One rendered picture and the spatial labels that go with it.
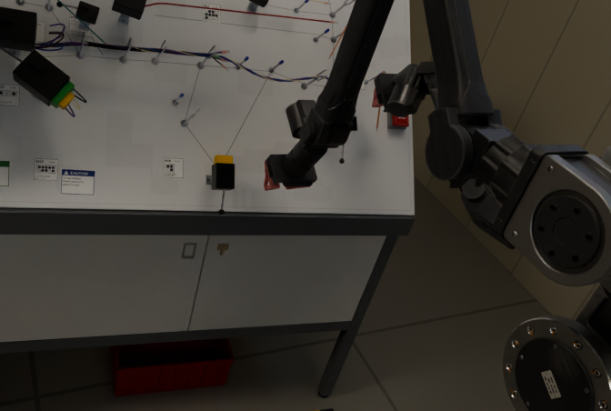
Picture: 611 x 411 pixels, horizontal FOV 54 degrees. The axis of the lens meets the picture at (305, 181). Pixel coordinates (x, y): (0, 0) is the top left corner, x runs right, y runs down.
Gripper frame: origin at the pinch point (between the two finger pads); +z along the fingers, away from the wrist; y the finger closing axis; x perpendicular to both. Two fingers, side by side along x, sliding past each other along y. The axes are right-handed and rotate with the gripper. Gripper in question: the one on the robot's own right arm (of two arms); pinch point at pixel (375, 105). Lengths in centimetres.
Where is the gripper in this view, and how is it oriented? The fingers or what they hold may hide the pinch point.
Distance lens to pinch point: 164.0
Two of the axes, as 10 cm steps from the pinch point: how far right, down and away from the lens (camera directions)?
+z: -3.9, 2.7, 8.8
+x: 9.1, -0.5, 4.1
